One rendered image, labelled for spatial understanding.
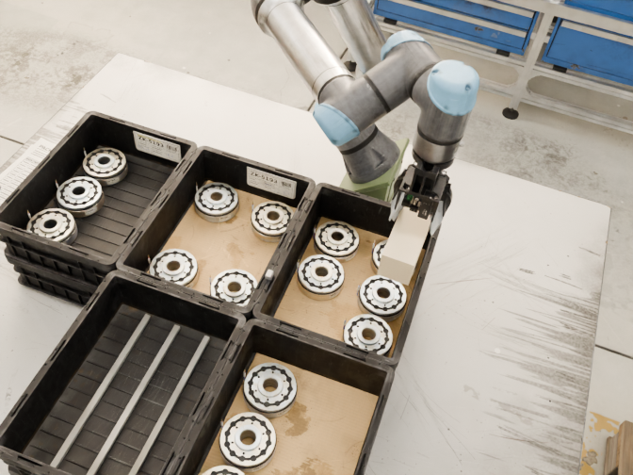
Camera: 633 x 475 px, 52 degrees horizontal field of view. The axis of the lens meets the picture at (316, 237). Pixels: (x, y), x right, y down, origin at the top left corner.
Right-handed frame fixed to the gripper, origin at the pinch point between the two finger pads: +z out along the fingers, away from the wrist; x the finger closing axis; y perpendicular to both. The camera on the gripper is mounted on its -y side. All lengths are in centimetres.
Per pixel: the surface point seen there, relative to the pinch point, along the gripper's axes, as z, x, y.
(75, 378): 26, -51, 44
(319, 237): 23.0, -19.9, -6.4
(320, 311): 25.8, -13.0, 10.3
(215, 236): 26, -43, 1
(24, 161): 39, -107, -10
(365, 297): 22.9, -4.9, 4.9
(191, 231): 26, -48, 2
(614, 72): 72, 53, -187
